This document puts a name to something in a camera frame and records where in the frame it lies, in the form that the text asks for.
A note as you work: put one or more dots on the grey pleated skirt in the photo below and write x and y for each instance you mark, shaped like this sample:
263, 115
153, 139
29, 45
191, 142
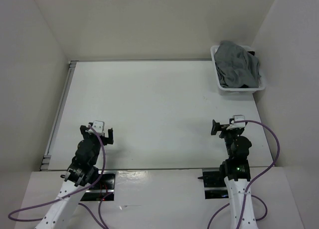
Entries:
236, 64

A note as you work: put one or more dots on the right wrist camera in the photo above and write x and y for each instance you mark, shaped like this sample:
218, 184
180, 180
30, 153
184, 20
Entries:
239, 122

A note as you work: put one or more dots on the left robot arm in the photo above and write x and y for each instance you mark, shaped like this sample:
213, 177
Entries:
84, 171

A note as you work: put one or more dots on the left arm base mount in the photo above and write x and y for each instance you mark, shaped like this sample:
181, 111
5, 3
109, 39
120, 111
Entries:
103, 190

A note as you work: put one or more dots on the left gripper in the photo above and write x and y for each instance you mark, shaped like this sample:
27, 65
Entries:
107, 140

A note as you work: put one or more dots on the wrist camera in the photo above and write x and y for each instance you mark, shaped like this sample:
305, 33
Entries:
96, 127
239, 122

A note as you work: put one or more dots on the white plastic basket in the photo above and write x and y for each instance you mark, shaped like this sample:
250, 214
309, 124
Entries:
236, 91

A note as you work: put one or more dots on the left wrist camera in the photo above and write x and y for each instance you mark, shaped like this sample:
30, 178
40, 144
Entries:
96, 127

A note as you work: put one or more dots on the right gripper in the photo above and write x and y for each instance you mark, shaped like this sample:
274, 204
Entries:
216, 126

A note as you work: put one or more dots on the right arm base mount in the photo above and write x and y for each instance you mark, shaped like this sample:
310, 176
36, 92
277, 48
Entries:
214, 185

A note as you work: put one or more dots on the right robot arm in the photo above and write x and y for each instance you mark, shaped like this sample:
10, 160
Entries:
235, 172

